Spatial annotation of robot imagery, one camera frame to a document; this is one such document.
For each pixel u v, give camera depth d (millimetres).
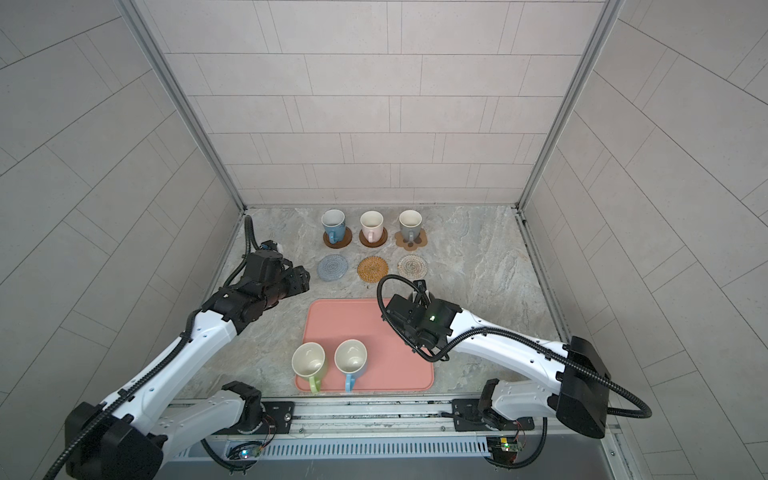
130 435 362
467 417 708
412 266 991
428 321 517
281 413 719
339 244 1020
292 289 694
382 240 1051
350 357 791
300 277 708
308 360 788
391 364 788
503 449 680
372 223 1041
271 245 696
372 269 989
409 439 693
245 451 647
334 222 1020
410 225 995
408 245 1049
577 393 382
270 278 601
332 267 989
